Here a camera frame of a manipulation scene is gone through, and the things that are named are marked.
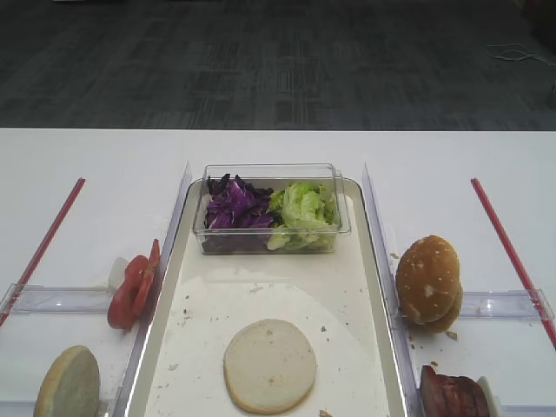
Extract green lettuce pile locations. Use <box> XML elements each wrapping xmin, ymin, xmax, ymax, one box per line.
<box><xmin>267</xmin><ymin>182</ymin><xmax>339</xmax><ymax>252</ymax></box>

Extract rear tomato slice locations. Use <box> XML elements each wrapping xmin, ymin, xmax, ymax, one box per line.
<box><xmin>132</xmin><ymin>239</ymin><xmax>161</xmax><ymax>316</ymax></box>

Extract tomato slice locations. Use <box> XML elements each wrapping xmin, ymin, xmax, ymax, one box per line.
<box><xmin>107</xmin><ymin>257</ymin><xmax>140</xmax><ymax>331</ymax></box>
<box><xmin>132</xmin><ymin>239</ymin><xmax>161</xmax><ymax>316</ymax></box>

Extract front tomato slice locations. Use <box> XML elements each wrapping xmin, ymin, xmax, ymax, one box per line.
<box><xmin>107</xmin><ymin>257</ymin><xmax>140</xmax><ymax>331</ymax></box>

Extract brown meat patties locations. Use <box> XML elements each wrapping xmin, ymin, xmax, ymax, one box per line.
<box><xmin>420</xmin><ymin>365</ymin><xmax>491</xmax><ymax>417</ymax></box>

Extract white slice beside meat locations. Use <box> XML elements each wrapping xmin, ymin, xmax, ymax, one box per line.
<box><xmin>477</xmin><ymin>376</ymin><xmax>499</xmax><ymax>417</ymax></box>

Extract clear plastic salad container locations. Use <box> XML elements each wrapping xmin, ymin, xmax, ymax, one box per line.
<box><xmin>192</xmin><ymin>163</ymin><xmax>351</xmax><ymax>255</ymax></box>

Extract purple cabbage leaves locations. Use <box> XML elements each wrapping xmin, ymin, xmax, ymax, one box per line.
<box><xmin>202</xmin><ymin>174</ymin><xmax>274</xmax><ymax>255</ymax></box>

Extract left clear acrylic divider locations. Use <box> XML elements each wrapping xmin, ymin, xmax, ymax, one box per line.
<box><xmin>109</xmin><ymin>162</ymin><xmax>192</xmax><ymax>416</ymax></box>

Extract clear acrylic divider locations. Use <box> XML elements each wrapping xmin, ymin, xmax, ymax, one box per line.
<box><xmin>362</xmin><ymin>163</ymin><xmax>423</xmax><ymax>416</ymax></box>
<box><xmin>109</xmin><ymin>162</ymin><xmax>192</xmax><ymax>416</ymax></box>

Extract white serving tray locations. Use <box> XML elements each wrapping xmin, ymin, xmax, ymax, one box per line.
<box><xmin>126</xmin><ymin>180</ymin><xmax>406</xmax><ymax>416</ymax></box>

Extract right clear acrylic divider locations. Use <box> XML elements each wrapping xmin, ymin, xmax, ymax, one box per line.
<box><xmin>362</xmin><ymin>163</ymin><xmax>423</xmax><ymax>416</ymax></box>

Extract bottom bun slice on tray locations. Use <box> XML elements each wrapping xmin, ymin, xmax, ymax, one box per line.
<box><xmin>222</xmin><ymin>319</ymin><xmax>317</xmax><ymax>414</ymax></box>

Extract sesame bun top front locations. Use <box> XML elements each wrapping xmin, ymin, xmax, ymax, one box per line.
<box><xmin>395</xmin><ymin>235</ymin><xmax>461</xmax><ymax>326</ymax></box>

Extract sesame bun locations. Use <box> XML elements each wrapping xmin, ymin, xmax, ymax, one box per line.
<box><xmin>423</xmin><ymin>287</ymin><xmax>463</xmax><ymax>334</ymax></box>
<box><xmin>395</xmin><ymin>235</ymin><xmax>461</xmax><ymax>326</ymax></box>

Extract white onion piece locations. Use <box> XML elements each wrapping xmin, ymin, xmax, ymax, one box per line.
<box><xmin>108</xmin><ymin>257</ymin><xmax>129</xmax><ymax>292</ymax></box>

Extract sesame bun behind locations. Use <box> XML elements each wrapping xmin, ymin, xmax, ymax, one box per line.
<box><xmin>423</xmin><ymin>287</ymin><xmax>463</xmax><ymax>334</ymax></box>

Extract right red tape strip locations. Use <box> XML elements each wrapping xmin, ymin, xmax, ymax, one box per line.
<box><xmin>470</xmin><ymin>178</ymin><xmax>555</xmax><ymax>346</ymax></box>

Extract red tape strip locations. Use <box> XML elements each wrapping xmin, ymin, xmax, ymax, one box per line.
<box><xmin>1</xmin><ymin>177</ymin><xmax>86</xmax><ymax>325</ymax></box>
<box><xmin>470</xmin><ymin>178</ymin><xmax>555</xmax><ymax>346</ymax></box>

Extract left red tape strip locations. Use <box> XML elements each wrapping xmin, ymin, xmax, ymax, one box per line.
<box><xmin>1</xmin><ymin>177</ymin><xmax>86</xmax><ymax>325</ymax></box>

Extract right cross acrylic divider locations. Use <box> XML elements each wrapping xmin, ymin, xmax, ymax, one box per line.
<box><xmin>460</xmin><ymin>289</ymin><xmax>554</xmax><ymax>321</ymax></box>

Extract cross acrylic divider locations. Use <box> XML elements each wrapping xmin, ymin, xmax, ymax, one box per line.
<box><xmin>460</xmin><ymin>289</ymin><xmax>554</xmax><ymax>321</ymax></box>
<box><xmin>1</xmin><ymin>284</ymin><xmax>112</xmax><ymax>314</ymax></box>

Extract upright bun slice left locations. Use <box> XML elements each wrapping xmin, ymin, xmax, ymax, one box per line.
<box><xmin>33</xmin><ymin>345</ymin><xmax>100</xmax><ymax>417</ymax></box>

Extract left cross acrylic divider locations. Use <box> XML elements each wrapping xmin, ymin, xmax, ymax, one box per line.
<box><xmin>1</xmin><ymin>284</ymin><xmax>112</xmax><ymax>314</ymax></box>

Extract white cable on floor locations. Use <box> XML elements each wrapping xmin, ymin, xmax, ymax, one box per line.
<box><xmin>486</xmin><ymin>42</ymin><xmax>556</xmax><ymax>69</ymax></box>

